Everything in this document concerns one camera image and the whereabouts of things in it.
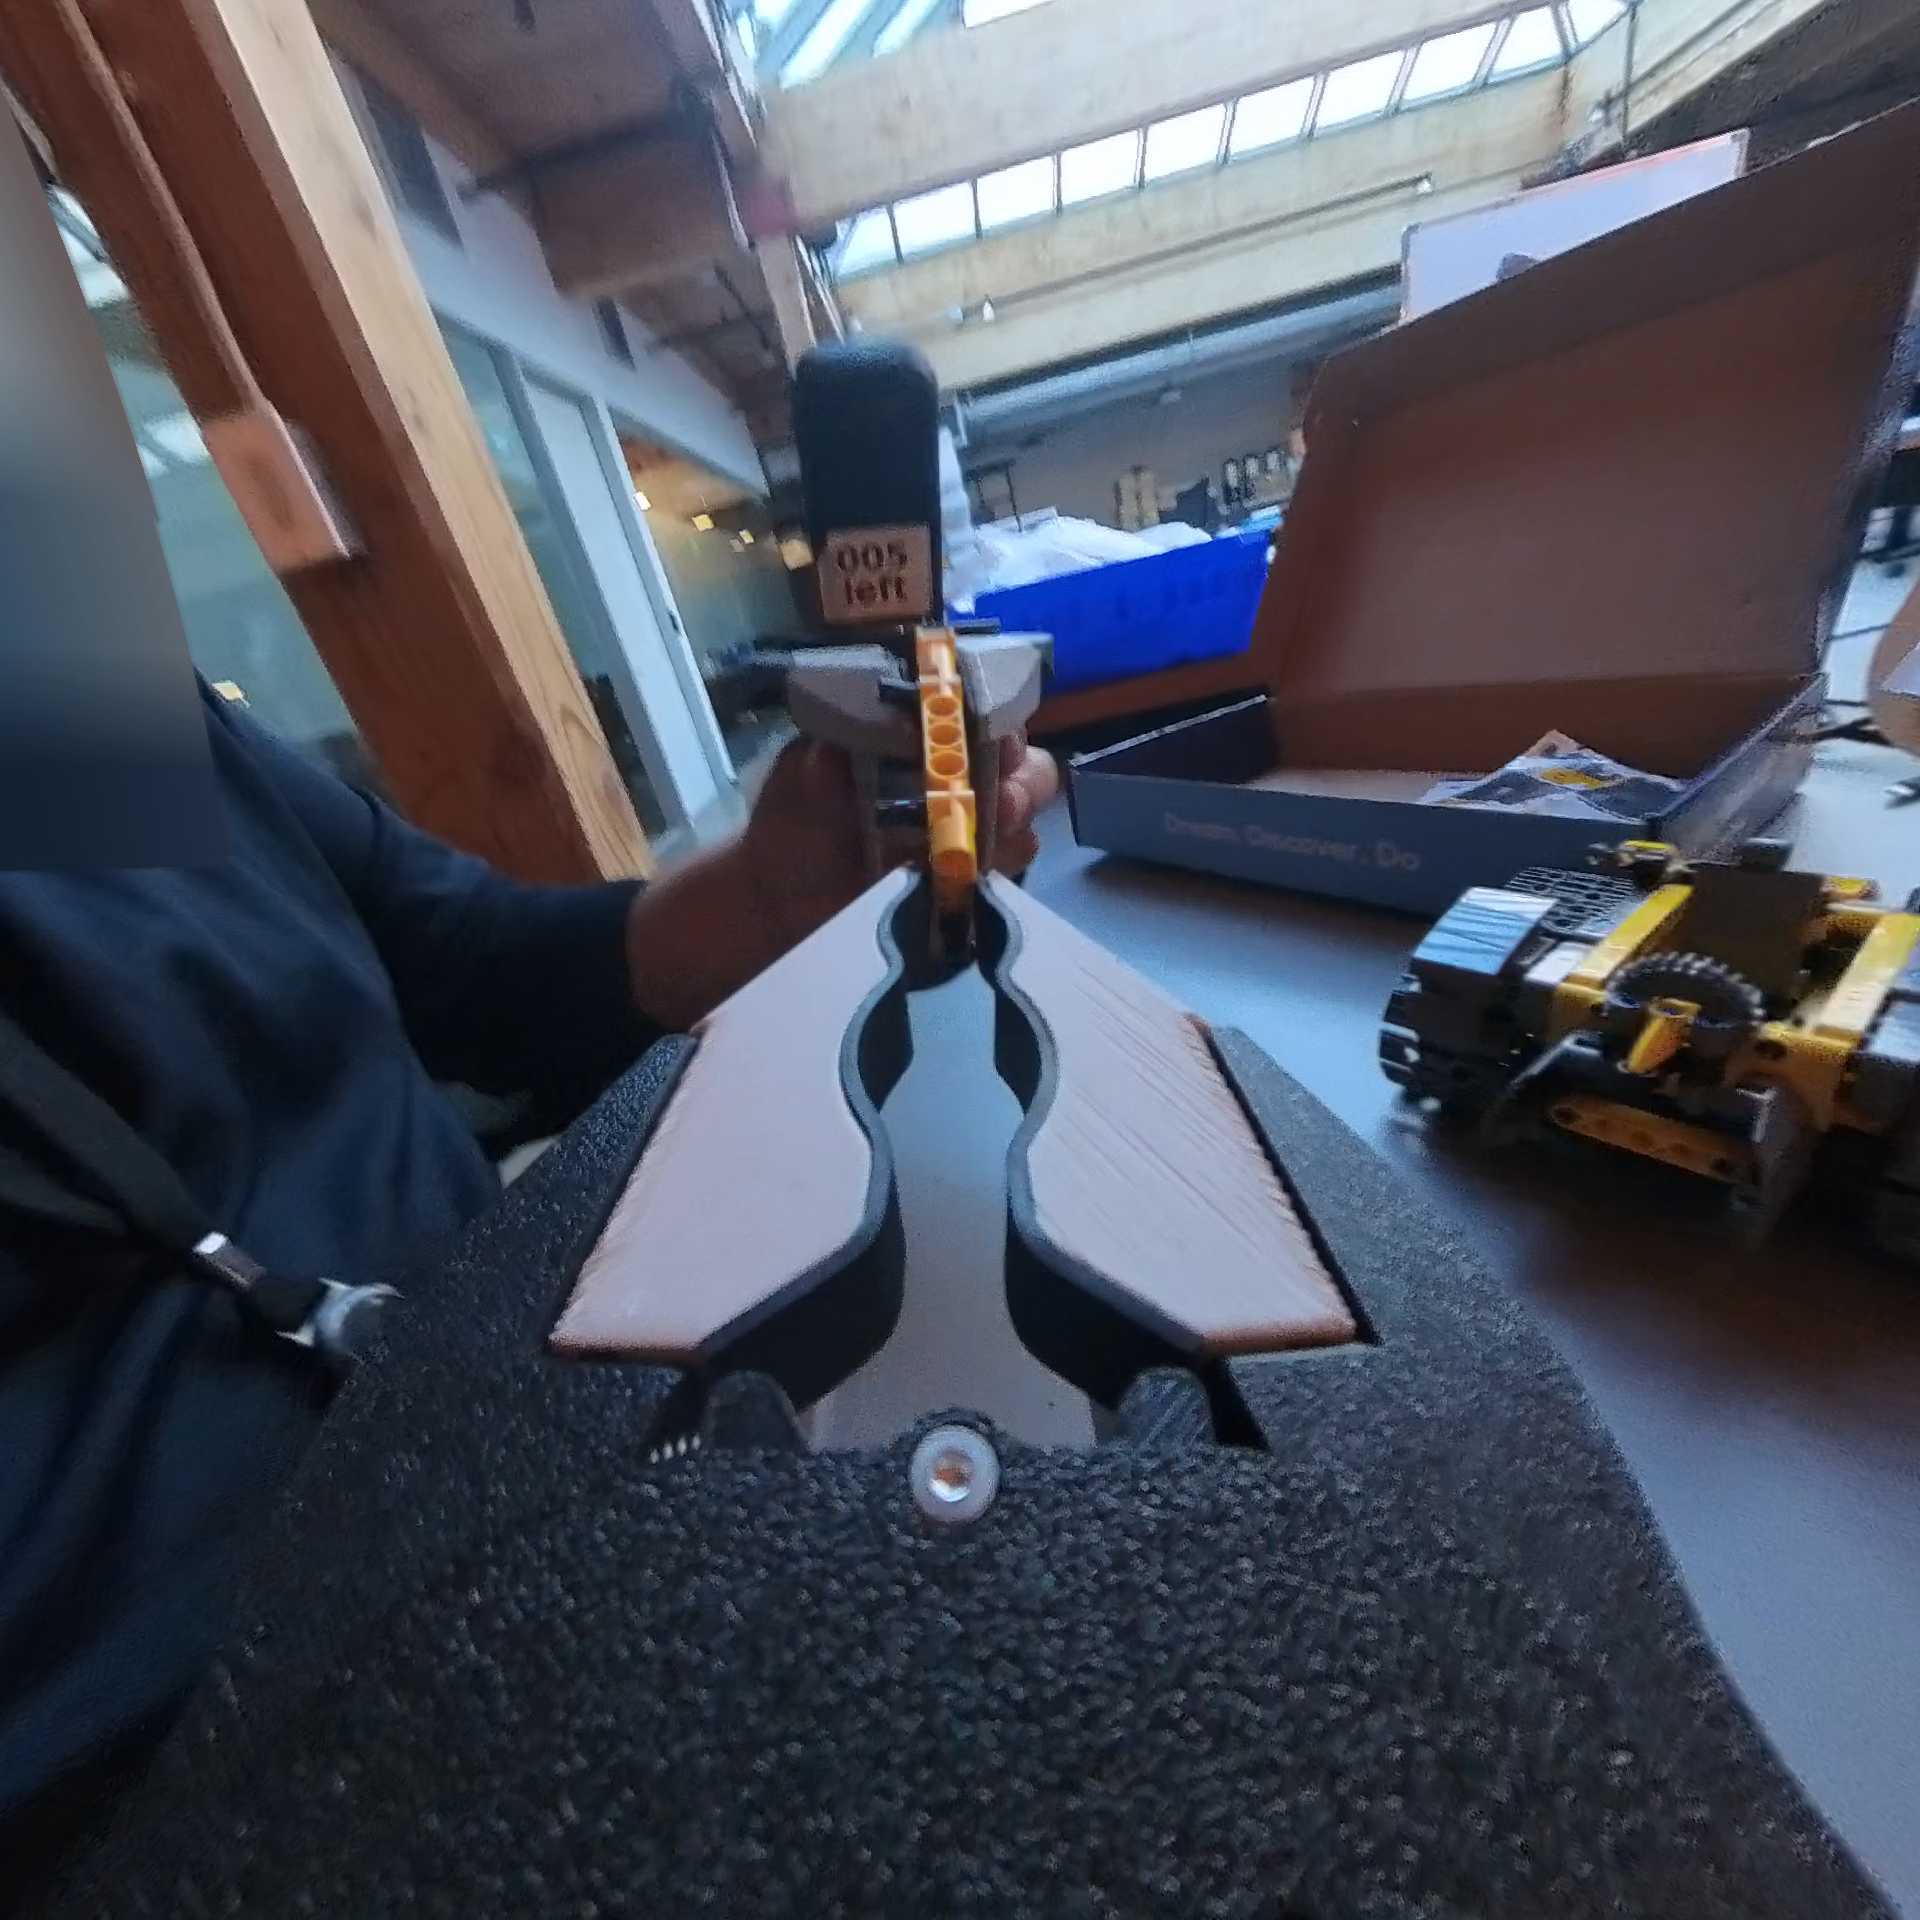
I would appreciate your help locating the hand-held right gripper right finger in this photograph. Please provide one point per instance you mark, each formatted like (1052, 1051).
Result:
(1170, 1170)

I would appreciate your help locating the open cardboard box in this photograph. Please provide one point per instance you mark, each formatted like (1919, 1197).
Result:
(1592, 481)

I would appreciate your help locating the wooden table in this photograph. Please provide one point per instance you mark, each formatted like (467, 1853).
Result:
(1141, 697)

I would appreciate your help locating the person's left forearm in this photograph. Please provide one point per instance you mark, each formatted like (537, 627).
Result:
(482, 902)

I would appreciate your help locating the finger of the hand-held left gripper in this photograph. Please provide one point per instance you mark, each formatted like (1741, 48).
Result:
(852, 721)
(1007, 706)

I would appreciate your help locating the wooden post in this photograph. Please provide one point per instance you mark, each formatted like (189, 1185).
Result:
(391, 511)

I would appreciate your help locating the grey desk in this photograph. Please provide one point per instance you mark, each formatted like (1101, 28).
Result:
(1683, 1291)

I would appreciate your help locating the navy box base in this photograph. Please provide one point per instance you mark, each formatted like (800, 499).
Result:
(1321, 839)

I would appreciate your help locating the white plastic bag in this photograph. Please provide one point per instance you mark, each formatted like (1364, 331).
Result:
(1065, 551)

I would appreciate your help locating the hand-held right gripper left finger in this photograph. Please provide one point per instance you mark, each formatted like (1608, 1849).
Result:
(737, 1170)

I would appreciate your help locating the person's dark blue jacket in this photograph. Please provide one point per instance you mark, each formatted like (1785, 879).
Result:
(181, 1201)

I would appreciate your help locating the white whiteboard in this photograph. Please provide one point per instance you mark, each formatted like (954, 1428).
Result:
(1576, 226)

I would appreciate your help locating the yellow grey toy bulldozer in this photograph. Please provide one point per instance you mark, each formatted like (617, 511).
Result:
(1650, 1019)

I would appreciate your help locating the blue plastic bin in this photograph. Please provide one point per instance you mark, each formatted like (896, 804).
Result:
(1127, 614)

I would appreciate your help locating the printed booklet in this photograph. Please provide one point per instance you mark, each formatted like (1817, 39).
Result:
(1545, 780)

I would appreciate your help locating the person's left hand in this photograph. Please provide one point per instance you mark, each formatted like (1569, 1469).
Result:
(753, 885)

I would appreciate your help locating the yellow toy beam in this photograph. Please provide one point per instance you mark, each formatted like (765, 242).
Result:
(951, 764)

